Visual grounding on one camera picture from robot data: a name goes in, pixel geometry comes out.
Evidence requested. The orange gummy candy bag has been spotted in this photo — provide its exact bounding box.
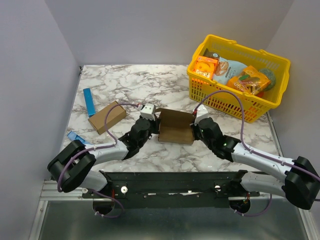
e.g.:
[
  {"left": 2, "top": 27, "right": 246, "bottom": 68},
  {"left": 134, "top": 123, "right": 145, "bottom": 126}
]
[{"left": 226, "top": 65, "right": 271, "bottom": 96}]

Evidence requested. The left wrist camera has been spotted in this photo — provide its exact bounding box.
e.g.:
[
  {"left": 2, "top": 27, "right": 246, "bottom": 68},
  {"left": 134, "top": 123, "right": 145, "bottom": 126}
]
[{"left": 139, "top": 103, "right": 156, "bottom": 121}]

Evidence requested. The orange snack box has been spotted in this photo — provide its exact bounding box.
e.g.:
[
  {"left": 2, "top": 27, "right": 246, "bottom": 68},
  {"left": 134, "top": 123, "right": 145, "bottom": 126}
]
[{"left": 193, "top": 55, "right": 219, "bottom": 80}]

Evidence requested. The aluminium frame rail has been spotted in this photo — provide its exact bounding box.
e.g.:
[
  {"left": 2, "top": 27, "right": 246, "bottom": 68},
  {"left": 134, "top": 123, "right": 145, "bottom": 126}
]
[{"left": 39, "top": 179, "right": 86, "bottom": 201}]

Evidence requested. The yellow plastic basket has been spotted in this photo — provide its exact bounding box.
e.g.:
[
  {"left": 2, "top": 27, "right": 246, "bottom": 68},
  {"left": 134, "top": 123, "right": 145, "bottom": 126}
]
[{"left": 187, "top": 34, "right": 291, "bottom": 123}]

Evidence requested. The small blue box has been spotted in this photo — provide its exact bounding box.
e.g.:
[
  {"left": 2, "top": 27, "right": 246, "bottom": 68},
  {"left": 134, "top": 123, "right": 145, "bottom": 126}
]
[{"left": 67, "top": 131, "right": 87, "bottom": 144}]

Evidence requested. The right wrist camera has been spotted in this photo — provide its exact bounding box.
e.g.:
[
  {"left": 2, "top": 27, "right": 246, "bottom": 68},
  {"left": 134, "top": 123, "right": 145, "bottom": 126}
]
[{"left": 192, "top": 104, "right": 209, "bottom": 126}]

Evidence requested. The dark snack packet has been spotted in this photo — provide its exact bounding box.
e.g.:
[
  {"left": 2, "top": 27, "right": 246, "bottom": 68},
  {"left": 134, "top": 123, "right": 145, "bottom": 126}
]
[{"left": 203, "top": 48, "right": 220, "bottom": 59}]

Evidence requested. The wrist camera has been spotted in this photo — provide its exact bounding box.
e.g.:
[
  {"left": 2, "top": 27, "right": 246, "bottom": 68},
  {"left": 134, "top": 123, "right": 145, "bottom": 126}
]
[
  {"left": 139, "top": 103, "right": 156, "bottom": 121},
  {"left": 192, "top": 104, "right": 209, "bottom": 126}
]

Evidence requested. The long blue box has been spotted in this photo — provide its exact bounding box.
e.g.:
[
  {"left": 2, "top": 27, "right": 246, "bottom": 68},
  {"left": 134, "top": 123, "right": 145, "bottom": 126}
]
[{"left": 83, "top": 88, "right": 96, "bottom": 118}]

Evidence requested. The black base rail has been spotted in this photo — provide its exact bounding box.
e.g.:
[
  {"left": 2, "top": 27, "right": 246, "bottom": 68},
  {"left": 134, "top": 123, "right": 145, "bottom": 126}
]
[{"left": 82, "top": 170, "right": 250, "bottom": 213}]

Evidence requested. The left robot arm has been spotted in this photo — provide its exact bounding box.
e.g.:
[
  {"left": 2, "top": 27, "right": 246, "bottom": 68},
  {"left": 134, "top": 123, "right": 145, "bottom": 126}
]
[{"left": 47, "top": 117, "right": 160, "bottom": 198}]

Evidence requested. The folded brown cardboard box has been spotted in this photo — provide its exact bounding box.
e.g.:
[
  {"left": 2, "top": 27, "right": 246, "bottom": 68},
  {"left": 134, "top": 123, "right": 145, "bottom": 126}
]
[{"left": 88, "top": 101, "right": 127, "bottom": 135}]

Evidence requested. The light blue chips bag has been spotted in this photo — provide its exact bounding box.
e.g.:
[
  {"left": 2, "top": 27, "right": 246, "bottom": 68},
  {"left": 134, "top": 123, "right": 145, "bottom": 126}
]
[{"left": 212, "top": 57, "right": 247, "bottom": 85}]

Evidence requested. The green round sponge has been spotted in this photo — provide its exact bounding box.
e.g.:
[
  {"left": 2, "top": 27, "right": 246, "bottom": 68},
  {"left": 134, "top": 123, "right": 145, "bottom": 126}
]
[{"left": 258, "top": 68, "right": 276, "bottom": 92}]

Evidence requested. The brown cardboard box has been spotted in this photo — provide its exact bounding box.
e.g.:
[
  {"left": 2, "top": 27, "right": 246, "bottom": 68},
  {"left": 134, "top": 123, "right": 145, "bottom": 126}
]
[
  {"left": 155, "top": 108, "right": 195, "bottom": 145},
  {"left": 88, "top": 101, "right": 127, "bottom": 135}
]

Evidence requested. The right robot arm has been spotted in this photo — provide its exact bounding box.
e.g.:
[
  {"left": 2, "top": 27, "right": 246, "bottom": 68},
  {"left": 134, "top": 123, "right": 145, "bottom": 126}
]
[{"left": 190, "top": 117, "right": 320, "bottom": 210}]

